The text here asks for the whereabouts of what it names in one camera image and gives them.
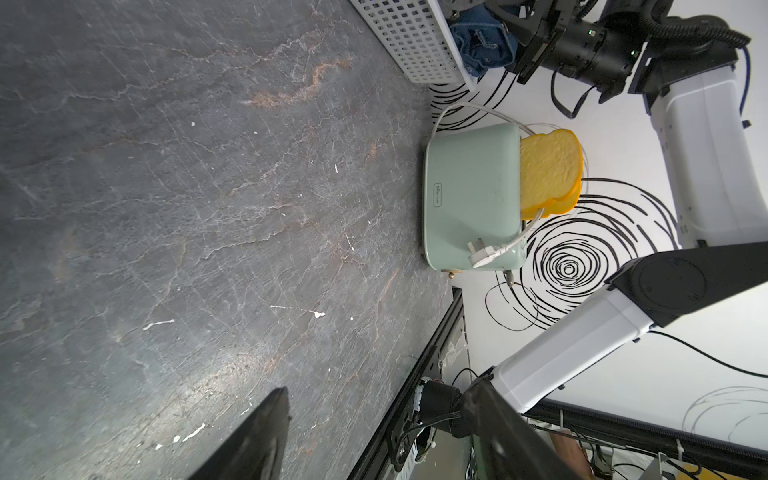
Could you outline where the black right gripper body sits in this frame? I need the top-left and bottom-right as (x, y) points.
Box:
(485, 0), (645, 102)

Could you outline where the dark blue skirt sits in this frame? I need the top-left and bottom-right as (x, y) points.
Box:
(449, 4), (518, 78)

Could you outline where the yellow toast slice right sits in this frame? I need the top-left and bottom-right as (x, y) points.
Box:
(520, 180), (582, 220)

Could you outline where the white plastic basket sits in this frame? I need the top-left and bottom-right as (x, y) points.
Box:
(351, 0), (476, 91)

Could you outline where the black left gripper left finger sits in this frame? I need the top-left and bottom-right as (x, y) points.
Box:
(190, 387), (291, 480)

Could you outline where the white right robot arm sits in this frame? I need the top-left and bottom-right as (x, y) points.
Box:
(490, 1), (767, 412)

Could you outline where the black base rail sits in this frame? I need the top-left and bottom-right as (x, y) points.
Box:
(349, 287), (463, 479)

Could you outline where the mint green toaster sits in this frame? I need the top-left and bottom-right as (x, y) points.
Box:
(422, 123), (522, 272)

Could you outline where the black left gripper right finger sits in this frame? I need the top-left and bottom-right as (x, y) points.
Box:
(461, 379), (578, 480)

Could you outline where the yellow toast slice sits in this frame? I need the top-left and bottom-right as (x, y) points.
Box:
(520, 129), (584, 200)
(520, 180), (582, 220)

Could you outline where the yellow toast slice left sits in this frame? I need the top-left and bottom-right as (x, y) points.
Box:
(520, 129), (584, 200)

